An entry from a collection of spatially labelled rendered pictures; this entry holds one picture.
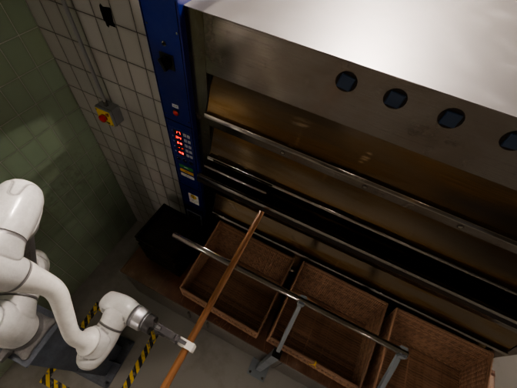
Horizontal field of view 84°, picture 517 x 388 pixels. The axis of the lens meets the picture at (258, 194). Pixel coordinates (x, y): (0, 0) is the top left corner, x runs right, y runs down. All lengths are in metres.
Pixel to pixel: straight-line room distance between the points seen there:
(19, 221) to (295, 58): 0.94
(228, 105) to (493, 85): 0.85
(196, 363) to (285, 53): 2.20
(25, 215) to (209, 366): 1.83
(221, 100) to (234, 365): 1.96
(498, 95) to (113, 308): 1.51
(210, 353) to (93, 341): 1.32
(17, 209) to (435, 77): 1.25
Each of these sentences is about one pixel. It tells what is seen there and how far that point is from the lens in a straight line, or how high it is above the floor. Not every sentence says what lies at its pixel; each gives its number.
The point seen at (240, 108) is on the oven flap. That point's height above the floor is 1.79.
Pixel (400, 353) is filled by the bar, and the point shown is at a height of 1.17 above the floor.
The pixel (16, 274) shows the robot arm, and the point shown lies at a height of 1.68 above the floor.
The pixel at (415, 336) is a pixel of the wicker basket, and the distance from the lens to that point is 2.17.
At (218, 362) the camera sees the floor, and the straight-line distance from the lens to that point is 2.54.
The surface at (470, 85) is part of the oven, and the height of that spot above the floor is 2.10.
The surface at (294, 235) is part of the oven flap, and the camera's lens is 1.71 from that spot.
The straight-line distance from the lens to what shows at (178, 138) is 1.49.
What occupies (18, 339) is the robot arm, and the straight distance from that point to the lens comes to 1.65.
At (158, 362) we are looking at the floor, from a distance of 2.59.
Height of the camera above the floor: 2.53
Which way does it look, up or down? 55 degrees down
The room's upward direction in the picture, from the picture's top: 9 degrees clockwise
